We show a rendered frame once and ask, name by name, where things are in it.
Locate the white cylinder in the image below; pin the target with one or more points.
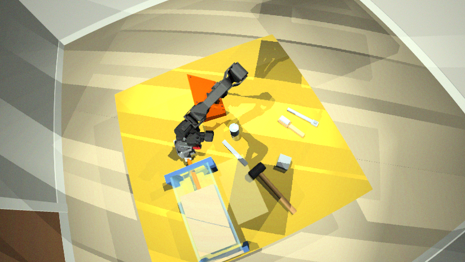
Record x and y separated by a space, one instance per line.
234 129

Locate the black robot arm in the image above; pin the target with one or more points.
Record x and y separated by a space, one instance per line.
197 113

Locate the wooden-handled hammer with black head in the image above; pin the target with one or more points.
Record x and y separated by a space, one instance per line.
257 171

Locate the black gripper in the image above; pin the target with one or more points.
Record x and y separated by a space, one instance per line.
205 136

